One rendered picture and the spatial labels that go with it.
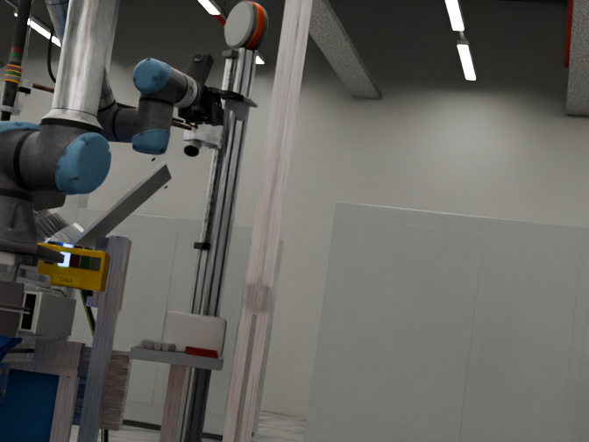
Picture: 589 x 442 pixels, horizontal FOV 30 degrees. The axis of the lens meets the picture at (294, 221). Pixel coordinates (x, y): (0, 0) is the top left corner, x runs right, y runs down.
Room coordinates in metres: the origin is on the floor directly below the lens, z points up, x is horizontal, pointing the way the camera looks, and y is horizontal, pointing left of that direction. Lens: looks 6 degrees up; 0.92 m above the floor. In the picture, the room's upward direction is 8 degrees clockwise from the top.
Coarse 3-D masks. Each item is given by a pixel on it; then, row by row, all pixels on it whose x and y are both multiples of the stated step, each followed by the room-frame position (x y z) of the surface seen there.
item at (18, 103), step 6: (18, 84) 2.94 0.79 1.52; (24, 84) 2.92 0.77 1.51; (30, 84) 2.93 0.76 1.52; (18, 90) 2.92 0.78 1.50; (24, 90) 2.92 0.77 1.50; (30, 90) 2.93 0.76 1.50; (18, 96) 2.91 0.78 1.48; (24, 96) 2.92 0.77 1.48; (18, 102) 2.92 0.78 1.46; (0, 108) 2.88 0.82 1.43; (6, 108) 2.88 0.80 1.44; (12, 108) 2.89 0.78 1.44; (18, 108) 2.92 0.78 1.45; (12, 114) 2.93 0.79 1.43; (18, 114) 2.92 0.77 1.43
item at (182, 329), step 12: (168, 312) 3.05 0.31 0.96; (180, 312) 3.05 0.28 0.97; (168, 324) 3.04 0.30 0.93; (180, 324) 3.04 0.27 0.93; (192, 324) 3.04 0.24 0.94; (204, 324) 3.05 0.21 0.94; (216, 324) 3.05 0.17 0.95; (168, 336) 3.04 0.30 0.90; (180, 336) 3.04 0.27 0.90; (192, 336) 3.05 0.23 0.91; (204, 336) 3.05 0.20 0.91; (216, 336) 3.05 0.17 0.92; (180, 348) 3.04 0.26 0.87; (204, 348) 3.05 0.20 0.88; (216, 348) 3.05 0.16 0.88
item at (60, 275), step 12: (60, 252) 2.51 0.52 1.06; (72, 252) 2.52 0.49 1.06; (84, 252) 2.52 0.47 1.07; (96, 252) 2.52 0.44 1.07; (48, 264) 2.51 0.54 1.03; (108, 264) 2.59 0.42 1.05; (60, 276) 2.51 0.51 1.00; (72, 276) 2.51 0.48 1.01; (84, 276) 2.52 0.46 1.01; (96, 276) 2.52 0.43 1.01; (84, 288) 2.52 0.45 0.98; (96, 288) 2.52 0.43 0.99
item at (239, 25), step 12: (240, 12) 3.32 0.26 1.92; (252, 12) 3.28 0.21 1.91; (264, 12) 3.31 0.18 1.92; (228, 24) 3.37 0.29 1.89; (240, 24) 3.31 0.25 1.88; (252, 24) 3.27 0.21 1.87; (264, 24) 3.30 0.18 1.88; (228, 36) 3.36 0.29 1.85; (240, 36) 3.30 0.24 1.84; (252, 36) 3.29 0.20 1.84; (264, 36) 3.31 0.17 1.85; (252, 48) 3.33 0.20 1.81
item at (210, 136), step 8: (192, 128) 3.25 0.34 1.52; (200, 128) 3.24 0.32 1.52; (208, 128) 3.26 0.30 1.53; (216, 128) 3.28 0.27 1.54; (184, 136) 3.28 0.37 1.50; (192, 136) 3.25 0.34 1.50; (200, 136) 3.24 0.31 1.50; (208, 136) 3.26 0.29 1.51; (216, 136) 3.28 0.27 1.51; (208, 144) 3.29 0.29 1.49; (216, 144) 3.28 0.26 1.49
